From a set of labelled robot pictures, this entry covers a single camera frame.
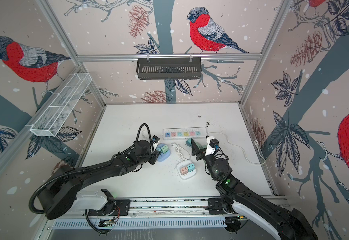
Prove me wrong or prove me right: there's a pink charger plug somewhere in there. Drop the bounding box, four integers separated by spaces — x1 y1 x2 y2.
180 167 188 176

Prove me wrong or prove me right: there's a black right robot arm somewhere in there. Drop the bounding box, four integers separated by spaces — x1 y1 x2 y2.
191 137 318 240

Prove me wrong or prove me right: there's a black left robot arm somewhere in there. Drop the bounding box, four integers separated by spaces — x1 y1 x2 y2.
28 135 161 220

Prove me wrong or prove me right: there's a dark teal charger plug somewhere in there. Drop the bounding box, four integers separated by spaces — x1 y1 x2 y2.
185 138 192 148

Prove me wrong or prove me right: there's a blue square socket cube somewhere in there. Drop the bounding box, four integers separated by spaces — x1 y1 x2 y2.
156 143 171 162

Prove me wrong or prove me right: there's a white square socket cube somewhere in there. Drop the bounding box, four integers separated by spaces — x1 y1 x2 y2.
176 160 197 180

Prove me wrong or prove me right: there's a white multicolour power strip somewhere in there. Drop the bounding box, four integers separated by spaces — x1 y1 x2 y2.
163 127 207 140

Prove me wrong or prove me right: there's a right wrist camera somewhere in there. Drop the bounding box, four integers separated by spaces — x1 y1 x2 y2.
205 136 219 156

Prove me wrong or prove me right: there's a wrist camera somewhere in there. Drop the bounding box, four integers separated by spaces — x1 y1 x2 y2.
205 136 219 156
152 135 160 144

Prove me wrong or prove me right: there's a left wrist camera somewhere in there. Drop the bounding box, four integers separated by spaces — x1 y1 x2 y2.
152 135 160 144

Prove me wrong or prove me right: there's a white power strip cable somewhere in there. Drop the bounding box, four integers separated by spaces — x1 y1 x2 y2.
206 131 266 166

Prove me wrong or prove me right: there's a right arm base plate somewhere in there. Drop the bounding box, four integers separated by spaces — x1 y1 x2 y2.
205 197 235 215

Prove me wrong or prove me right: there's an aluminium front rail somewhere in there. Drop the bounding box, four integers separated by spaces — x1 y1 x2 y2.
43 196 293 218

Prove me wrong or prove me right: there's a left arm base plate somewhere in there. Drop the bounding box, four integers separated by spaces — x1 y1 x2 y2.
88 199 131 217

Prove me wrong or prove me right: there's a black wire basket shelf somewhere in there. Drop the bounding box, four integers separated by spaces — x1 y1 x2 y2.
136 58 202 80

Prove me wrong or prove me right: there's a white wire mesh shelf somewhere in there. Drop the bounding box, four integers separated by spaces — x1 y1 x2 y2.
30 73 92 137

